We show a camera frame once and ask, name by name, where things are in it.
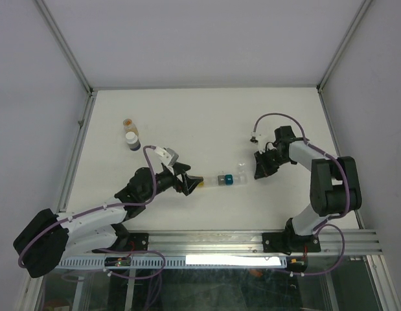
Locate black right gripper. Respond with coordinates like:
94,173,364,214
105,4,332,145
253,147,289,179

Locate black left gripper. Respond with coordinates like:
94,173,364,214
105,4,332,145
142,162,202,202

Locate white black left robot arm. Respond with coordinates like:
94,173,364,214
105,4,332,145
13,163,203,278

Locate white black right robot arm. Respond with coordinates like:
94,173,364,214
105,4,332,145
251,126,362,255

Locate clear vial orange pills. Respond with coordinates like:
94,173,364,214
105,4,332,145
123,119,139,136

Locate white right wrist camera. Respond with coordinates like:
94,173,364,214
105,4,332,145
249,132,269,154

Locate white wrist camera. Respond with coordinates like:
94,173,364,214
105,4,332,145
249,132,269,154
154,146,179,167

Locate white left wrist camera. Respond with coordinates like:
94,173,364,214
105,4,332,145
154,146,179,167

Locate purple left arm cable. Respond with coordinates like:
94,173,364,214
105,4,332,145
17,144,168,305

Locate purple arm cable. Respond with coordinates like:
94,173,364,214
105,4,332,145
253,112,352,278
17,144,168,305

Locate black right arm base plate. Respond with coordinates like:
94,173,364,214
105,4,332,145
262,231,321,255

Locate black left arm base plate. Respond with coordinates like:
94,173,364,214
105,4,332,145
91,232,150,253

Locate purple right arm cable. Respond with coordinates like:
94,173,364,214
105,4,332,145
253,112,352,278

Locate white slotted cable duct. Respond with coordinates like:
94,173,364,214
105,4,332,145
57,255,287,270

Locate aluminium frame rail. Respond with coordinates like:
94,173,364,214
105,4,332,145
57,229,382,259

